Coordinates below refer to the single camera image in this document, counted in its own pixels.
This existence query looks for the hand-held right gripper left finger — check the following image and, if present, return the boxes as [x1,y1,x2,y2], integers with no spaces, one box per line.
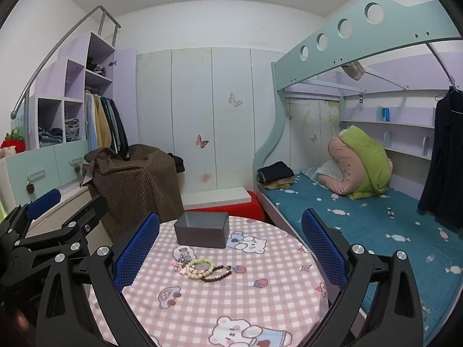
[36,211,161,347]

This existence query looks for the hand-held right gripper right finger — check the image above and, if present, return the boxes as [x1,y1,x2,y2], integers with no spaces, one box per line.
[301,208,424,347]

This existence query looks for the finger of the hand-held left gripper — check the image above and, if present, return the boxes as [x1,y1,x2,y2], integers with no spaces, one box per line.
[16,194,109,272]
[0,188,62,241]

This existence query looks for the pink charm bracelet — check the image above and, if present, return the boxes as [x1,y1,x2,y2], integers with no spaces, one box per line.
[173,258,198,275]

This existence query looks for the pale green bead bracelet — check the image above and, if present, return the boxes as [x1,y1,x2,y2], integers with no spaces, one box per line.
[185,258,215,280]

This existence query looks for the grey metal box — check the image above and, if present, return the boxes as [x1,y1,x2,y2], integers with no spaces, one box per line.
[174,211,230,249]

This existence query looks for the dark red bead bracelet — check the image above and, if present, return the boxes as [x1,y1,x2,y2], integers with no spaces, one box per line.
[193,265,233,283]

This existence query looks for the blue bed mattress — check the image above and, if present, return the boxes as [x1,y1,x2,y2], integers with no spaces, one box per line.
[261,173,463,347]

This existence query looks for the brown dotted cloth cover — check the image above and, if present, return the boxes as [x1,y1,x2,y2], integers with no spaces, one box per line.
[83,144,186,241]

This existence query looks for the folded blue jeans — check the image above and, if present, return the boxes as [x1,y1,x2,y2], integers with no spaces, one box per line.
[38,127,64,148]

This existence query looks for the red strawberry plush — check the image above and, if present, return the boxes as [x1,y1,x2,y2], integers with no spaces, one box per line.
[0,127,26,158]

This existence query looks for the folded light jeans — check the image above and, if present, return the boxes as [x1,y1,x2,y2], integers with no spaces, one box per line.
[64,117,81,141]

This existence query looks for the white pillow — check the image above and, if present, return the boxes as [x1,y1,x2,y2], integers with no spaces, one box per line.
[317,159,344,185]

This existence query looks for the folded tan clothes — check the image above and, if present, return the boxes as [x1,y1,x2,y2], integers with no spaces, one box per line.
[258,177,296,190]

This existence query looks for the folded dark clothes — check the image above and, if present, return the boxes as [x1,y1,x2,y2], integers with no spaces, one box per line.
[257,161,295,185]

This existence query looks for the red bench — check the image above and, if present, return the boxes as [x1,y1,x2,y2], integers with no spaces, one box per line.
[185,190,266,223]

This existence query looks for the row of hanging clothes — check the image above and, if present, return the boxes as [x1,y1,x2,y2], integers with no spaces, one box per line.
[84,92,130,161]

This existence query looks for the white board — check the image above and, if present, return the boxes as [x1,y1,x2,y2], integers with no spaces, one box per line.
[181,187,253,211]

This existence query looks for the green and pink quilt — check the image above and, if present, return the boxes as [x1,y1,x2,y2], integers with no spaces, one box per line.
[327,125,393,200]

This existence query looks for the black cloth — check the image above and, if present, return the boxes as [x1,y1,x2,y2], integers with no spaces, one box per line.
[168,152,186,174]

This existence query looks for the round table, pink checked cloth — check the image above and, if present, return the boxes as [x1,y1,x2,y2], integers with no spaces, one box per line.
[87,215,344,347]

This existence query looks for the lilac staircase shelf unit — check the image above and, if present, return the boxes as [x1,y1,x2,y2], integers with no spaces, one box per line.
[0,32,140,206]

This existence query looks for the dark clothes on shelf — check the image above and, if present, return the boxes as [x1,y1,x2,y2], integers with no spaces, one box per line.
[86,56,106,77]

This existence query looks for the hanging dark garment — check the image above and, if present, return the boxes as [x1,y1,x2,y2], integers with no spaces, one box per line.
[418,87,463,232]

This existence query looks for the grey metal handrail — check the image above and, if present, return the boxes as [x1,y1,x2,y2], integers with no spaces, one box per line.
[10,5,122,120]

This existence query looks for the white wardrobe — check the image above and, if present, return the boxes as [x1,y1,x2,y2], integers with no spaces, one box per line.
[135,47,290,196]

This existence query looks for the grey hanging pouch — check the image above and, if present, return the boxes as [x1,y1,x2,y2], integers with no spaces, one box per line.
[342,61,366,81]

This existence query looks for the lilac bed wall shelf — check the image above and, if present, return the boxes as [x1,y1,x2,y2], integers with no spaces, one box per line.
[340,106,436,161]

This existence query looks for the light green bunk bed frame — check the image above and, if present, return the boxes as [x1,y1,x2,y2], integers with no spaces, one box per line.
[253,0,463,225]

